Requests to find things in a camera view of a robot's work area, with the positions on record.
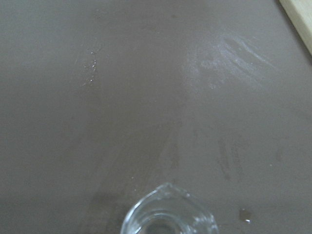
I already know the clear glass cup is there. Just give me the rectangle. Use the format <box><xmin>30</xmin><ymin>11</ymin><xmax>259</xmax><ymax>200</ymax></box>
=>
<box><xmin>120</xmin><ymin>183</ymin><xmax>219</xmax><ymax>234</ymax></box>

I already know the wooden cutting board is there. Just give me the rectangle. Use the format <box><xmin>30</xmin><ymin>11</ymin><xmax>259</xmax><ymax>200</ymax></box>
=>
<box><xmin>279</xmin><ymin>0</ymin><xmax>312</xmax><ymax>54</ymax></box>

